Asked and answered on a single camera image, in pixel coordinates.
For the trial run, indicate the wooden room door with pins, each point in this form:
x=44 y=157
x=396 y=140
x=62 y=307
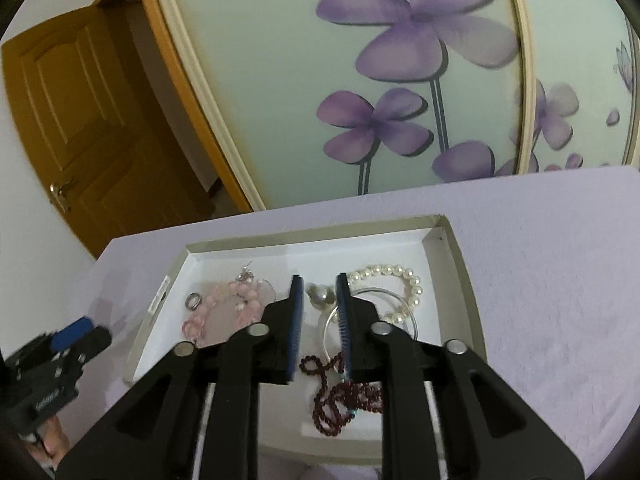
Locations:
x=100 y=135

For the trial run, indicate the silver bangle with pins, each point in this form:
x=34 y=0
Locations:
x=326 y=332

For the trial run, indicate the grey cardboard box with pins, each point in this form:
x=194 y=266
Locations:
x=310 y=255

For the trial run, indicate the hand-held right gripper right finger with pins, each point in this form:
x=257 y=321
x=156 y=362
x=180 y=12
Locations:
x=342 y=330

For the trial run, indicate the large flower wardrobe sliding door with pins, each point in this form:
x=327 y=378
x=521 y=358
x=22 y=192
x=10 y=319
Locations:
x=300 y=35

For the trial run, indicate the butterfly print wardrobe sliding door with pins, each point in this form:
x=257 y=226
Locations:
x=575 y=35

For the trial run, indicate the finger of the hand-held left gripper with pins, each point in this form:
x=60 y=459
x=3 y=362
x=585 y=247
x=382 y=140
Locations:
x=92 y=341

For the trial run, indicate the purple bedsheet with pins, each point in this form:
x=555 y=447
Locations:
x=550 y=285

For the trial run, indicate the small silver pearl earrings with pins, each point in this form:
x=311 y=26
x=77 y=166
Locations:
x=246 y=275

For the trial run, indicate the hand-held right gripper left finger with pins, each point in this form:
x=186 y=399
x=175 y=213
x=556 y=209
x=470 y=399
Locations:
x=296 y=330

